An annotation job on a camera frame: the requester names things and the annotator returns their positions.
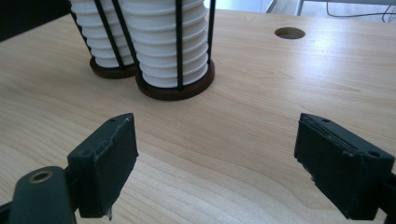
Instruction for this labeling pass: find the tangle of black floor cables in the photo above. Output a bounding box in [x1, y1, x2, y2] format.
[325, 1, 396, 22]

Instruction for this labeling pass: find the tall stack of white cups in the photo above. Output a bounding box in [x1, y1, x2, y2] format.
[119, 0, 209, 89]

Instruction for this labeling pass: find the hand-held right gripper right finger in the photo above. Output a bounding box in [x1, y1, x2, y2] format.
[293, 112, 396, 221]

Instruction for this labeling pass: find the white metal desk frame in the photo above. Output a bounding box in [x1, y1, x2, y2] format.
[265, 0, 396, 17]

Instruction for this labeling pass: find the short stack of white cups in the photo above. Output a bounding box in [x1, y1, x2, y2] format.
[69, 0, 134, 69]

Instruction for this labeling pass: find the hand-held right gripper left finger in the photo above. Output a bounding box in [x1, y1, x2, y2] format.
[66, 112, 139, 221]

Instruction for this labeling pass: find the black curtain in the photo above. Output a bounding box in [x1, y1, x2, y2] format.
[0, 0, 73, 43]

